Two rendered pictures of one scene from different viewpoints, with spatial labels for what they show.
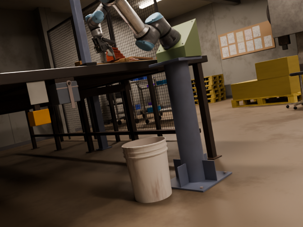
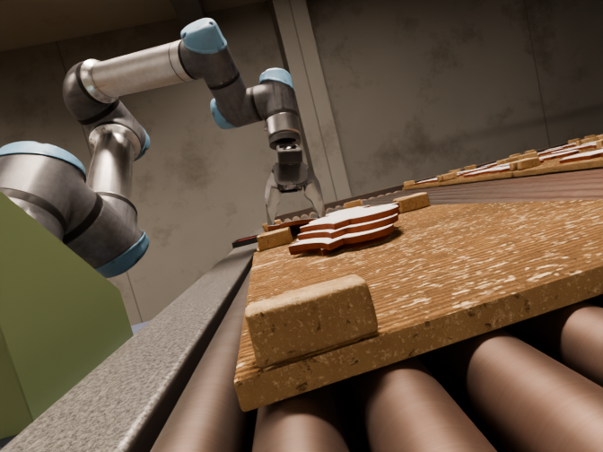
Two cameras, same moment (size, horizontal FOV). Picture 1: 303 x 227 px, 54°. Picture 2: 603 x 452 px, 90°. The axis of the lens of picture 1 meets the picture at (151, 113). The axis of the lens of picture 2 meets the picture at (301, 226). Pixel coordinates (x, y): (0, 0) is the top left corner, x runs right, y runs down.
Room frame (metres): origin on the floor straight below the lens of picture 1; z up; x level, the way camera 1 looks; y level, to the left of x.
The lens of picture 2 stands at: (2.65, -0.25, 1.01)
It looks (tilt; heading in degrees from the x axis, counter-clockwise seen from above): 5 degrees down; 131
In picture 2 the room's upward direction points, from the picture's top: 14 degrees counter-clockwise
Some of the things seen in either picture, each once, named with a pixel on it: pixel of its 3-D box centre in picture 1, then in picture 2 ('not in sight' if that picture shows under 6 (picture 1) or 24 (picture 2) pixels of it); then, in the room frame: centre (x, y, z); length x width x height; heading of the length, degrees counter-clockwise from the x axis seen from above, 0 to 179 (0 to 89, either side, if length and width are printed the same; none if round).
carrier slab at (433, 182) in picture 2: not in sight; (450, 176); (2.26, 1.39, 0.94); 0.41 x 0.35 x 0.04; 132
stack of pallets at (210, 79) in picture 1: (204, 90); not in sight; (9.31, -1.75, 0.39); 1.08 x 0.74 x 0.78; 46
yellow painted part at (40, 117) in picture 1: (36, 103); not in sight; (1.64, 0.61, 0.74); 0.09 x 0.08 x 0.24; 133
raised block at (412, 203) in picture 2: not in sight; (413, 203); (2.44, 0.31, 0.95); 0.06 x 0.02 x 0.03; 48
